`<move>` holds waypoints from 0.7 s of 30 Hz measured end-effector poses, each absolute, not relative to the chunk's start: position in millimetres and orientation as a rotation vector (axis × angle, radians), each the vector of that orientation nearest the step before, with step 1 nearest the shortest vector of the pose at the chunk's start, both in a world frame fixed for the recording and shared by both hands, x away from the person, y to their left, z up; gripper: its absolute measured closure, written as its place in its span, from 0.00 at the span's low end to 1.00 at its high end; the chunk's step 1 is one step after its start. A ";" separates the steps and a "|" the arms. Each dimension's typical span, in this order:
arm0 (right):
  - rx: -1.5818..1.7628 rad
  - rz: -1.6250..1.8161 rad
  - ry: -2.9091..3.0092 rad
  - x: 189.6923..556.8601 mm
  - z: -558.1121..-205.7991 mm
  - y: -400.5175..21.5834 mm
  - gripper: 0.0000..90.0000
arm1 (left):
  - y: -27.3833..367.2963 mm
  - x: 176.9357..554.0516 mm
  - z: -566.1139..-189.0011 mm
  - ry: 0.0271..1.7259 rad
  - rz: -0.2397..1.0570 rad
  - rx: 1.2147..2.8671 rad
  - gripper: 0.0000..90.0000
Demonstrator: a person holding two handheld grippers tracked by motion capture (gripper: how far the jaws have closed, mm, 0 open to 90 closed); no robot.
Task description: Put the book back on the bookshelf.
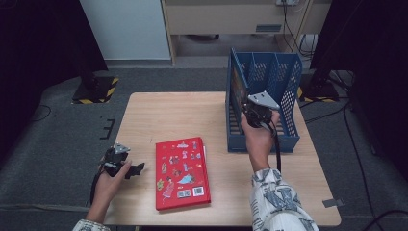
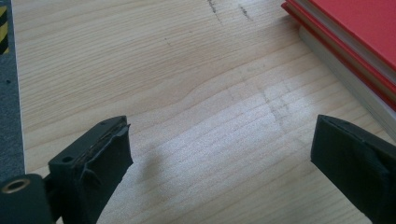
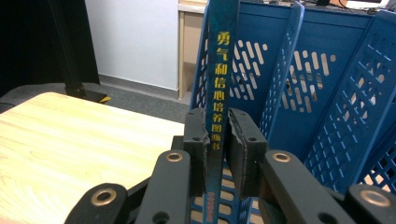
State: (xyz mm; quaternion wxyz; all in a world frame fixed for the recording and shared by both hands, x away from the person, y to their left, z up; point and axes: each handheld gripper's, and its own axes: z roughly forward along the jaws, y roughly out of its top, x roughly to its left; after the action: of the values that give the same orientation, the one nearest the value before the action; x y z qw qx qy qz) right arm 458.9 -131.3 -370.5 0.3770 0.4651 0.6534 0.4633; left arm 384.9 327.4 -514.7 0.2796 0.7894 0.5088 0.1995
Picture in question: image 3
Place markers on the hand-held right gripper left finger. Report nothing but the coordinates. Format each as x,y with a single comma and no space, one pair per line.
196,130

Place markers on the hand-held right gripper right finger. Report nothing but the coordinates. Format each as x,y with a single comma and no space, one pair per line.
246,146

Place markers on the thin blue book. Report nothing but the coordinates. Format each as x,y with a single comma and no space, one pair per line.
221,81

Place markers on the blue perforated file rack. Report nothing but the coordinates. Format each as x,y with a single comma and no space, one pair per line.
330,31

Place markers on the white panel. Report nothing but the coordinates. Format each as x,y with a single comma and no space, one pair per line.
130,37

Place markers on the black stand striped base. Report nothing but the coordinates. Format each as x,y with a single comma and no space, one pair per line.
73,77

